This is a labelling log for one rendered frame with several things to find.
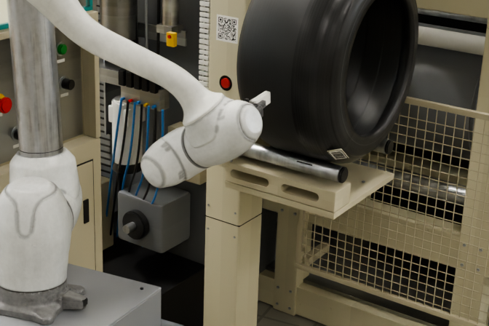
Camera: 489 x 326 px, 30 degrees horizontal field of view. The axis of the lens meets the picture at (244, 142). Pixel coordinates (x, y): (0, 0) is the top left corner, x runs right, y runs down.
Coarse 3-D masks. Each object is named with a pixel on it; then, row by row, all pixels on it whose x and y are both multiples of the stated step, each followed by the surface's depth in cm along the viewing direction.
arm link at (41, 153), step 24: (24, 0) 198; (24, 24) 199; (48, 24) 202; (24, 48) 201; (48, 48) 203; (24, 72) 203; (48, 72) 204; (24, 96) 204; (48, 96) 205; (24, 120) 206; (48, 120) 206; (24, 144) 208; (48, 144) 208; (24, 168) 207; (48, 168) 207; (72, 168) 211; (72, 192) 210
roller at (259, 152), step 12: (252, 156) 257; (264, 156) 254; (276, 156) 252; (288, 156) 251; (300, 156) 249; (288, 168) 252; (300, 168) 248; (312, 168) 246; (324, 168) 244; (336, 168) 243; (336, 180) 243
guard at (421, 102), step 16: (448, 112) 272; (464, 112) 269; (480, 112) 267; (416, 128) 280; (464, 128) 271; (368, 160) 293; (432, 160) 280; (448, 176) 278; (400, 192) 289; (448, 192) 280; (416, 208) 288; (304, 224) 315; (400, 224) 293; (432, 224) 286; (464, 224) 280; (368, 240) 301; (320, 256) 314; (336, 256) 310; (352, 256) 306; (368, 256) 303; (448, 256) 286; (480, 256) 280; (320, 272) 315; (384, 272) 301; (416, 272) 294; (368, 288) 305; (416, 304) 296; (464, 320) 288
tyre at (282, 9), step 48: (288, 0) 229; (336, 0) 224; (384, 0) 265; (240, 48) 237; (288, 48) 226; (336, 48) 223; (384, 48) 272; (240, 96) 243; (288, 96) 229; (336, 96) 227; (384, 96) 271; (288, 144) 243; (336, 144) 237
